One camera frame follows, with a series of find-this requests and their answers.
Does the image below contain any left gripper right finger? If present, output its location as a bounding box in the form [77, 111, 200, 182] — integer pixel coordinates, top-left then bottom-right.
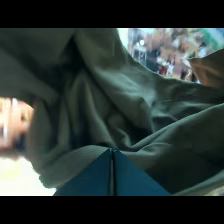
[112, 148, 173, 197]

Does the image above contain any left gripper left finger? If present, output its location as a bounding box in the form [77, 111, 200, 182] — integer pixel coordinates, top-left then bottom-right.
[54, 147, 113, 197]

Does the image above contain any brown garment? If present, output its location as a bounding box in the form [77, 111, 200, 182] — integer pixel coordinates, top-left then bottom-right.
[0, 28, 224, 197]

